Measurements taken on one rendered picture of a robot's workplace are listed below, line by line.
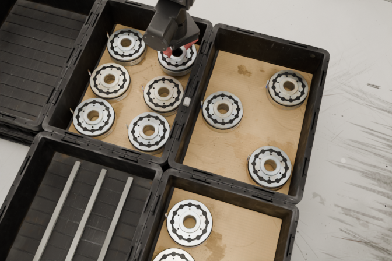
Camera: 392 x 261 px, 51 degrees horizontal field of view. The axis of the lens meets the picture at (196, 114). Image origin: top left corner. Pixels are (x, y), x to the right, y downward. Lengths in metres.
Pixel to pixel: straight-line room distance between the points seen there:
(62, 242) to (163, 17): 0.55
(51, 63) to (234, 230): 0.65
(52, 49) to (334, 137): 0.83
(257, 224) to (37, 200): 0.52
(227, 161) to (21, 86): 0.57
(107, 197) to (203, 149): 0.26
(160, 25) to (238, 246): 0.51
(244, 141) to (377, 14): 0.70
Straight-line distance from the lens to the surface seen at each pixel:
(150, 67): 1.13
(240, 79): 1.11
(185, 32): 0.99
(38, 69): 1.19
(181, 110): 0.95
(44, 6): 1.31
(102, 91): 1.08
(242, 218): 0.99
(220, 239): 0.98
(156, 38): 0.87
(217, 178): 0.90
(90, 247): 1.00
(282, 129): 1.07
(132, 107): 1.08
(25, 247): 1.04
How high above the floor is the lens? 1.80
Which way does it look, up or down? 66 degrees down
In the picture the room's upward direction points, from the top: 1 degrees clockwise
